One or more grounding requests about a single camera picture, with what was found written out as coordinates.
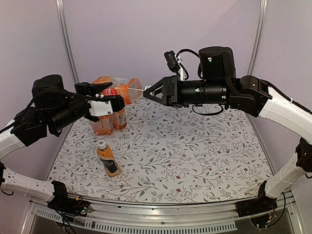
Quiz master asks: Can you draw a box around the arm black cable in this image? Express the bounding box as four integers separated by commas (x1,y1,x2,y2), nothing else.
176,48,202,81
0,92,37,137

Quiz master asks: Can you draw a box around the orange bottle back left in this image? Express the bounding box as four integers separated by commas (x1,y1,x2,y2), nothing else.
90,115,113,135

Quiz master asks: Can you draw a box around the floral patterned table mat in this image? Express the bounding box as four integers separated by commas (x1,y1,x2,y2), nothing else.
48,99,273,203

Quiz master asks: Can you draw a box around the small orange black bottle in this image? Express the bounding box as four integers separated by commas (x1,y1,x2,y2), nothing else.
97,140,120,177

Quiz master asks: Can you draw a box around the aluminium frame post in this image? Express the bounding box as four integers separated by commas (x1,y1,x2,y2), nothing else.
247,0,268,75
55,0,80,84

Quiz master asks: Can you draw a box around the front aluminium rail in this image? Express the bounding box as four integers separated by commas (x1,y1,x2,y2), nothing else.
19,192,304,234

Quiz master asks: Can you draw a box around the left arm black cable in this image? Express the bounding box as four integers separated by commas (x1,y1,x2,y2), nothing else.
0,92,37,137

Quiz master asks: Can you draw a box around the large orange juice bottle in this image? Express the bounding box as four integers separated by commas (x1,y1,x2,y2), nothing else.
92,76,144,105

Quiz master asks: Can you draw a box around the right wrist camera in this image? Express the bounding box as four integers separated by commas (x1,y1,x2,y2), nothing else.
164,51,187,81

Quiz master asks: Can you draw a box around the left aluminium frame post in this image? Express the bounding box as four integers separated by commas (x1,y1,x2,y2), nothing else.
55,0,80,84

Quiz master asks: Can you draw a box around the right aluminium frame post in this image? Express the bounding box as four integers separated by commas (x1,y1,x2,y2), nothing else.
247,0,268,75

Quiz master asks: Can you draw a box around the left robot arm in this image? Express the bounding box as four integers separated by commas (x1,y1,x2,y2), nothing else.
0,74,125,216

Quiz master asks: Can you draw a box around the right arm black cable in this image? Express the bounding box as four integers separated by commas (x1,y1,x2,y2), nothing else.
176,48,202,81

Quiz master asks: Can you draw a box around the orange bottle back right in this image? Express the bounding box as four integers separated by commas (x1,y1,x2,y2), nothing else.
113,108,127,130

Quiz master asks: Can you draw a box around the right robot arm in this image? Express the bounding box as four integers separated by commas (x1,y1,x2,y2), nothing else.
143,46,312,217

